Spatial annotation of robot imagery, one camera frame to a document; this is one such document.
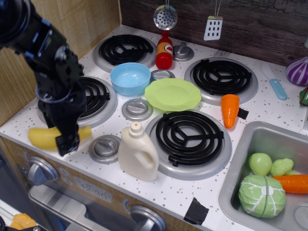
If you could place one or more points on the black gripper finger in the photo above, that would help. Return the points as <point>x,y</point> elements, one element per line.
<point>50,120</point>
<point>67,143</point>

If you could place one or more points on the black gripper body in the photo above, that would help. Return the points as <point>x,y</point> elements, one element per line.
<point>64,110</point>

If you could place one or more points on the yellow toy banana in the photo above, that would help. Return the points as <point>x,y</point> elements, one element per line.
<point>44,138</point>

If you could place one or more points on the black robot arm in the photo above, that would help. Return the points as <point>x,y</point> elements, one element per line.
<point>43,47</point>

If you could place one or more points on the silver knob behind plate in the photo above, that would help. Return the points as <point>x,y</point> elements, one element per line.
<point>161,74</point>

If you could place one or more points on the green plastic plate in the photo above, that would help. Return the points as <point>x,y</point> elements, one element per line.
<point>172,94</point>

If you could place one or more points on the silver knob front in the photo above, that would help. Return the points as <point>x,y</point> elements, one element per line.
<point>104,149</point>

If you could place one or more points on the front left black burner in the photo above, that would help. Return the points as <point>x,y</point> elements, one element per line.
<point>101,99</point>

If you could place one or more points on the black burner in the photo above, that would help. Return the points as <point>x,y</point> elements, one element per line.
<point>191,145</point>
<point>216,77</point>
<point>101,99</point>
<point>121,49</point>

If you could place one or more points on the left oven dial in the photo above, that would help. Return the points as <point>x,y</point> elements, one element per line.
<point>41,171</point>

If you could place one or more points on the oven dial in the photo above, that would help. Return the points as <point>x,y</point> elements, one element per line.
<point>41,171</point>
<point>146,219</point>

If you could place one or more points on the white toy detergent bottle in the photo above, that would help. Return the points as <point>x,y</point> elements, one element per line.
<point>137,154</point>

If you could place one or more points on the blue plastic bowl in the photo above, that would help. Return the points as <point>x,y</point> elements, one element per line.
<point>130,79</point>

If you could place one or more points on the back left black burner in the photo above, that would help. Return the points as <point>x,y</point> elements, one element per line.
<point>121,49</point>

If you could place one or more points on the orange yellow object bottom left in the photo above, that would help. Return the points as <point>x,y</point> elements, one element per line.
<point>22,221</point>

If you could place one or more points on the right oven dial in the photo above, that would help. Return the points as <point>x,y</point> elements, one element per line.
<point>146,219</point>

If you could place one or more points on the red toy ketchup bottle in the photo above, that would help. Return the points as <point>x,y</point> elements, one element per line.
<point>164,52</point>

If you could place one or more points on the front right black burner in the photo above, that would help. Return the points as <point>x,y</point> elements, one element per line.
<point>191,145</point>

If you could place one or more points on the silver knob back centre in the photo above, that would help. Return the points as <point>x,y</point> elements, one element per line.
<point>182,52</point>

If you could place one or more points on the silver perforated ladle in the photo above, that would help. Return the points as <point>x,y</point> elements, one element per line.
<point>165,17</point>

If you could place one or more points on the black tape patch front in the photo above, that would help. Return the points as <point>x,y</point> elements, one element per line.
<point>196,213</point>

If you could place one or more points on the back right black burner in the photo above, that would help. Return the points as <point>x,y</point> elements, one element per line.
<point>216,77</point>

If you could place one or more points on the orange toy carrot on counter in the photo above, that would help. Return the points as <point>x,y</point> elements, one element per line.
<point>230,108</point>

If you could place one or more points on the white slotted spatula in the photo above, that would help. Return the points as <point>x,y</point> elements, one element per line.
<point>214,24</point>

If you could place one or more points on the black tape patch by carrot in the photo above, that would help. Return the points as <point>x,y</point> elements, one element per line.
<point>243,113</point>

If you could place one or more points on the silver toy sink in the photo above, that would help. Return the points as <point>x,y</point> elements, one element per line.
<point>278,143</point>

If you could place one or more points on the green toy apple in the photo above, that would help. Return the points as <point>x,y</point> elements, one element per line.
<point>260,164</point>

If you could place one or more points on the green toy cabbage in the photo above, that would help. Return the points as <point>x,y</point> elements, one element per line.
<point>261,196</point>

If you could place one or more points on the light green toy broccoli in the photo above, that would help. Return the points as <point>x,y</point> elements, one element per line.
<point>282,167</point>

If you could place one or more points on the orange toy carrot in sink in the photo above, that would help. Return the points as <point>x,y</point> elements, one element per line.
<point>294,183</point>

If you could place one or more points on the purple toy onion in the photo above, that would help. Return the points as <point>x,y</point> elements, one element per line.
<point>297,71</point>

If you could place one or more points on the green red toy can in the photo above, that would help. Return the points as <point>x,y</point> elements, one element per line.
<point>303,97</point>

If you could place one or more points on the oven door handle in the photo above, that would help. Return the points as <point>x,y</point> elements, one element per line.
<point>69,213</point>

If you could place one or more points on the blue handled toy knife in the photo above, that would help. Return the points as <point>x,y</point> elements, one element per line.
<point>274,82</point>

